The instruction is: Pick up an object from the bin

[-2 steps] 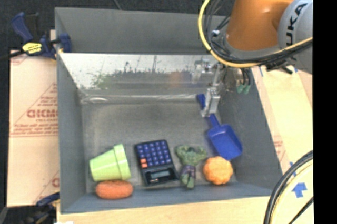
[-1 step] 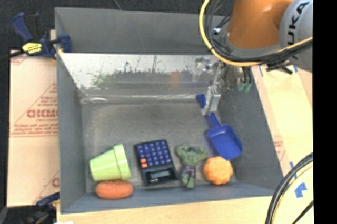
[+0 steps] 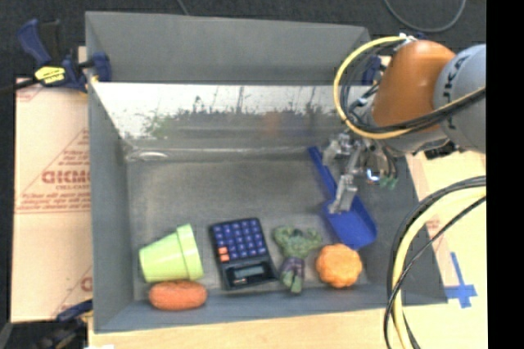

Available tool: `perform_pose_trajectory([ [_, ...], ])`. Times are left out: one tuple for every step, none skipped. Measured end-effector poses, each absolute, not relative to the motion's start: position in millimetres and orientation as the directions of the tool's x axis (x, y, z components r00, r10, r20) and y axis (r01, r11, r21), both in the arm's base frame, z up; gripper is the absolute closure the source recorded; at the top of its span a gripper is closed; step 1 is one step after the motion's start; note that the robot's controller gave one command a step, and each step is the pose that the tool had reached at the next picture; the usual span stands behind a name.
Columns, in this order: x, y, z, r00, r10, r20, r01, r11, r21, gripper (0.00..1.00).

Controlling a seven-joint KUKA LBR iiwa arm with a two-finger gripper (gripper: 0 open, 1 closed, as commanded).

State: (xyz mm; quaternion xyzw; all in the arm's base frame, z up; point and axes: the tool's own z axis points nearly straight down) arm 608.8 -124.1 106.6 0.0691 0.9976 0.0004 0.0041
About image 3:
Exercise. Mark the blue plastic scoop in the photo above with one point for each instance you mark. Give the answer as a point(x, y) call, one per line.
point(352, 226)

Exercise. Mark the orange toy pumpkin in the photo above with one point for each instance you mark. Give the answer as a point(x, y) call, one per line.
point(339, 265)

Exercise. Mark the brown cardboard board red print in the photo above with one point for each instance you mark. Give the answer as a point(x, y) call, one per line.
point(49, 216)

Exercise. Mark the black cylinder on white bracket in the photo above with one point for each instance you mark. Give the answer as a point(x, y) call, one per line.
point(440, 150)

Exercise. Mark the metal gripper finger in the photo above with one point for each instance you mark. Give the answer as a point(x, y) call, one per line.
point(336, 148)
point(344, 191)

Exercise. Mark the orange-brown toy bread roll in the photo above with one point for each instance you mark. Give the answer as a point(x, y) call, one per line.
point(178, 295)

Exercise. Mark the grey metal bin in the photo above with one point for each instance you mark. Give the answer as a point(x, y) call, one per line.
point(229, 191)

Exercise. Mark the dark blue calculator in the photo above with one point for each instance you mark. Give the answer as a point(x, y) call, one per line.
point(241, 245)

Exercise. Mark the green toy figure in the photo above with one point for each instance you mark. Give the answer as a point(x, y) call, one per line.
point(295, 245)

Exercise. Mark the light green plastic cup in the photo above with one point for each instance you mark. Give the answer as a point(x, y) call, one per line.
point(172, 255)

